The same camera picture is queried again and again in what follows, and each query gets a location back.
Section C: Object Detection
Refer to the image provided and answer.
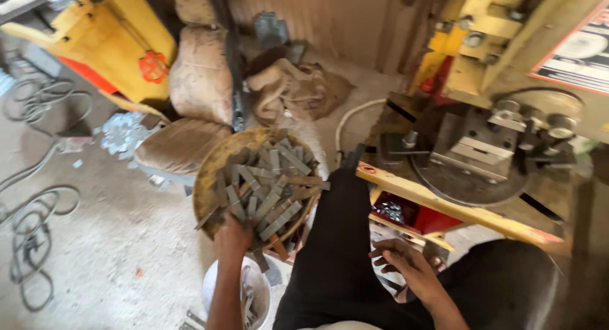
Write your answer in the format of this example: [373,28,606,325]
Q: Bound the yellow power press machine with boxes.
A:
[362,0,609,330]

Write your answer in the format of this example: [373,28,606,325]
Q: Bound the person's left hand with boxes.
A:
[213,213,255,265]

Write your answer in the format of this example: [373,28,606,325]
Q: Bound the heap of grey metal strips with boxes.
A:
[194,136,331,274]

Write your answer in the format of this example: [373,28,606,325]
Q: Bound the yellow guard bar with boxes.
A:
[356,162,566,249]

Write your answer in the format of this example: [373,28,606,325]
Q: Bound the yellow and orange machine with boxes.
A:
[0,0,178,124]

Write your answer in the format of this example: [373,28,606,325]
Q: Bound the printed poster with red border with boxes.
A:
[529,0,609,96]

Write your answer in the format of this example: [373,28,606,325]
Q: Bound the crumpled empty burlap sack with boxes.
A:
[246,58,356,126]

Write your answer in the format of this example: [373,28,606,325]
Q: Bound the shiny punched metal parts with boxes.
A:
[376,201,405,223]

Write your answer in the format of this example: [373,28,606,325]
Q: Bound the person's black trousers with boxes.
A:
[272,167,562,330]

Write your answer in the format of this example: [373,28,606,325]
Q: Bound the person's right hand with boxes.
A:
[369,239,446,304]

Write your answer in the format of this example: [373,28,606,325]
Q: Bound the pile of shiny metal scraps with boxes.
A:
[94,112,161,160]

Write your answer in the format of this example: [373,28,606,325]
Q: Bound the grey press die block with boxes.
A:
[430,106,522,183]

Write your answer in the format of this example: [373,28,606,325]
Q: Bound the grey cable coil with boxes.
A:
[0,77,94,147]
[0,185,82,313]

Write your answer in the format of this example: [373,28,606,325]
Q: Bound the red handwheel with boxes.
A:
[138,50,169,85]

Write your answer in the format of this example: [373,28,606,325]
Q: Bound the loose metal strips on floor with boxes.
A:
[178,310,208,330]

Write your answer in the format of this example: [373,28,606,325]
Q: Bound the round yellow metal pan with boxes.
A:
[192,127,320,252]

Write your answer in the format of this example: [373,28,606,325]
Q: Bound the grey metal casting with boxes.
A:
[253,11,290,50]

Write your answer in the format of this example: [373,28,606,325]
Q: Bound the white plastic bucket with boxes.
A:
[201,256,272,330]

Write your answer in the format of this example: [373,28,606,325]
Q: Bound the white hose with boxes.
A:
[334,98,387,167]

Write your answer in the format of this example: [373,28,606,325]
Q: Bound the bundle of strips in bucket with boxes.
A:
[238,266,260,330]

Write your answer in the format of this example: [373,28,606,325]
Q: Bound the black lever handle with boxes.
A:
[343,143,367,172]

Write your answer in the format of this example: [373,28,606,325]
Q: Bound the red bin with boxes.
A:
[371,192,463,235]

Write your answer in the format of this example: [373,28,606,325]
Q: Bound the black metal bar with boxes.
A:
[208,0,246,133]

